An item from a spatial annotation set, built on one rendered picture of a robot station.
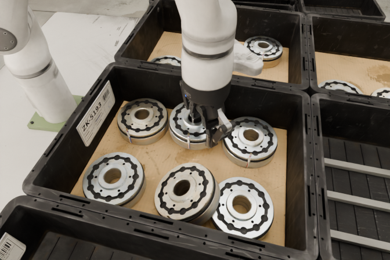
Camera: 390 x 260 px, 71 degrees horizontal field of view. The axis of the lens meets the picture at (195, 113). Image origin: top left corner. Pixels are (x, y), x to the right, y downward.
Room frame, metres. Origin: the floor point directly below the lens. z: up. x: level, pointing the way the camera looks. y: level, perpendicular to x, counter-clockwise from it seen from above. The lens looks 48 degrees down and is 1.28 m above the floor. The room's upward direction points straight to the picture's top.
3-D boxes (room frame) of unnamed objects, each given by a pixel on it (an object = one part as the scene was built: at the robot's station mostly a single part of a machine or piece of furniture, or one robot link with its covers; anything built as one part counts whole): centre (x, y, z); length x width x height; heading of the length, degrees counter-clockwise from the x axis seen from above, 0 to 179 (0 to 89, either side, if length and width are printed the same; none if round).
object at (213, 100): (0.31, -0.02, 0.97); 0.08 x 0.08 x 0.09
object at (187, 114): (0.34, 0.00, 0.88); 0.05 x 0.05 x 0.01
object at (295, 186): (0.27, 0.02, 0.87); 0.40 x 0.30 x 0.11; 76
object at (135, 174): (0.23, 0.14, 0.86); 0.10 x 0.10 x 0.01
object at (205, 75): (0.32, -0.03, 1.05); 0.11 x 0.09 x 0.06; 122
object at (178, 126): (0.34, 0.00, 0.88); 0.10 x 0.10 x 0.01
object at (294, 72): (0.56, -0.05, 0.87); 0.40 x 0.30 x 0.11; 76
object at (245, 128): (0.31, -0.11, 0.86); 0.05 x 0.05 x 0.01
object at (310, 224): (0.27, 0.02, 0.92); 0.40 x 0.30 x 0.02; 76
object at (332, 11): (1.41, -0.76, 0.37); 0.40 x 0.30 x 0.45; 82
